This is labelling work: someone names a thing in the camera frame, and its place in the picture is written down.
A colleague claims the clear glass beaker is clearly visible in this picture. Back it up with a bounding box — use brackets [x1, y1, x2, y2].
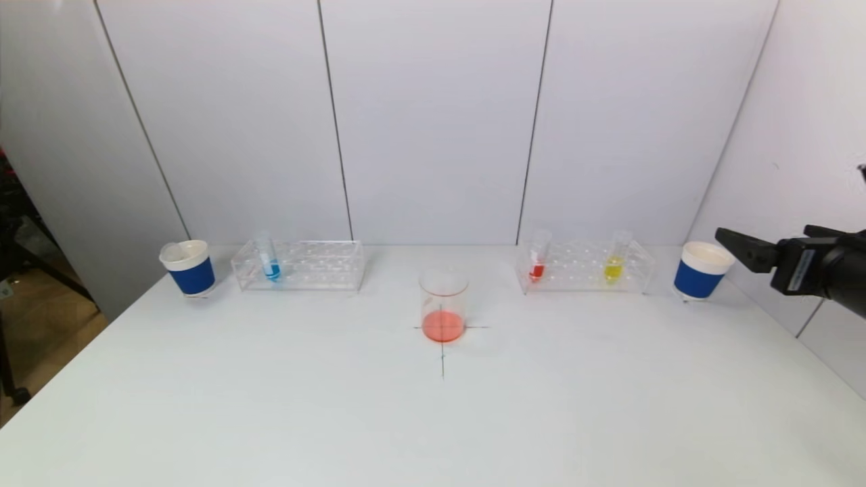
[418, 266, 470, 344]

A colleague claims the test tube with red pigment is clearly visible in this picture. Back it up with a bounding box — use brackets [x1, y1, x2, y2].
[528, 229, 553, 283]

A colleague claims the clear acrylic test tube rack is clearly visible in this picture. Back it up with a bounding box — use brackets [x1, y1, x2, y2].
[231, 239, 367, 293]
[516, 238, 658, 296]

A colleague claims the test tube with blue pigment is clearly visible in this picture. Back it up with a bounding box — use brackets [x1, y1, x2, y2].
[254, 230, 282, 283]

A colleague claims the test tube with yellow pigment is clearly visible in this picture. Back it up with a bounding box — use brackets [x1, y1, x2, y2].
[603, 228, 635, 284]

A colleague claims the white paper cup blue sleeve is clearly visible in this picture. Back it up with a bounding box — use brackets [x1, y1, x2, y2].
[673, 241, 736, 302]
[159, 239, 217, 299]

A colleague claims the black tripod stand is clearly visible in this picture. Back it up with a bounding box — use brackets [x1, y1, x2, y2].
[0, 152, 97, 408]

